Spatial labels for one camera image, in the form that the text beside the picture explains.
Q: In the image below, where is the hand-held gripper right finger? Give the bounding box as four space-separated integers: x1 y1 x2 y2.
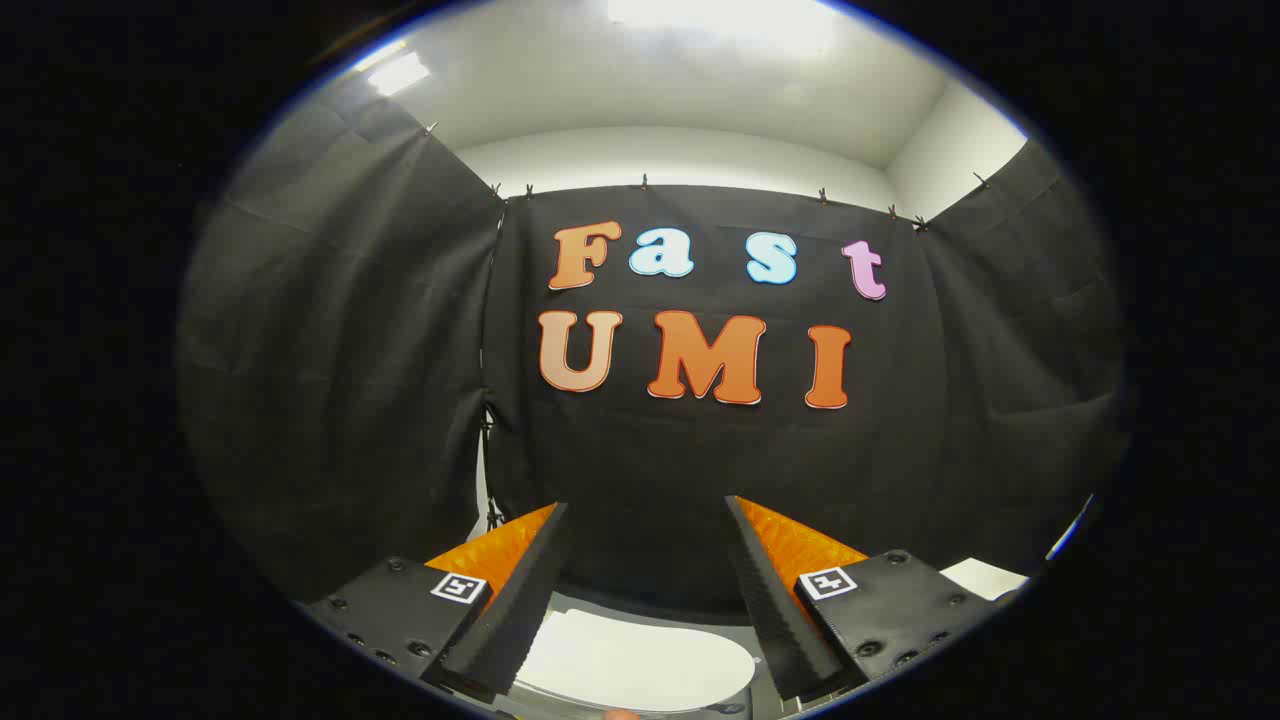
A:
724 495 1006 703

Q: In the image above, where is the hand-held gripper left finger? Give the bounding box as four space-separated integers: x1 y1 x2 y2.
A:
305 502 573 701

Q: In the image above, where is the white toilet lid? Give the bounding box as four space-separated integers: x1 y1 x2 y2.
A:
512 607 758 714

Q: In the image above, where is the black backdrop stand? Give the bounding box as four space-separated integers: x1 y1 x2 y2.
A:
480 400 501 531

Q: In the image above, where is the black backdrop cloth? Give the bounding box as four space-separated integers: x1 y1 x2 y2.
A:
178 75 1131 611

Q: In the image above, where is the white cabinet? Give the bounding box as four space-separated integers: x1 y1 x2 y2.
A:
940 558 1031 601

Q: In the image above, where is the ceiling light panel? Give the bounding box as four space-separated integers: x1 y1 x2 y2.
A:
368 50 433 98

